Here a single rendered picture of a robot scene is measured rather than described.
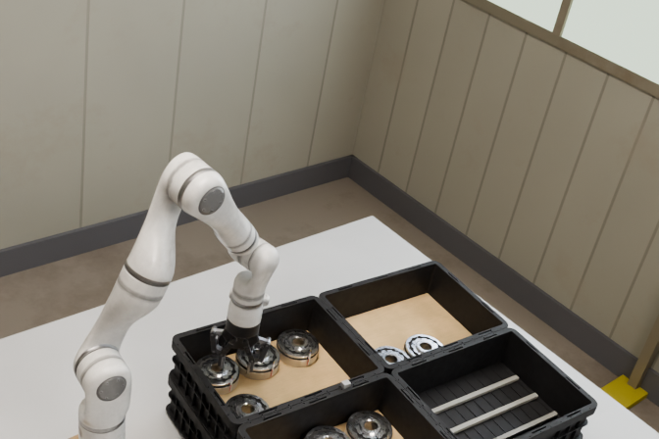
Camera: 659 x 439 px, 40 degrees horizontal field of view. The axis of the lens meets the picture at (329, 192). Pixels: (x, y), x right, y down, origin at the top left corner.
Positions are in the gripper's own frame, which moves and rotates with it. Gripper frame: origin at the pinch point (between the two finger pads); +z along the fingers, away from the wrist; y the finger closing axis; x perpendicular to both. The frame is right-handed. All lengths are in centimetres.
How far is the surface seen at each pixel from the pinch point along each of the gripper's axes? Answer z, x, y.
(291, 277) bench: 18, 61, 8
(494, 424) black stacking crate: 4, 2, 62
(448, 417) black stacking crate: 4, 1, 51
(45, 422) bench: 18.6, -10.9, -39.6
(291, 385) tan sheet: 4.8, 2.1, 13.5
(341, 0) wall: -10, 233, 5
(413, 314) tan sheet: 4, 38, 42
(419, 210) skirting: 77, 215, 60
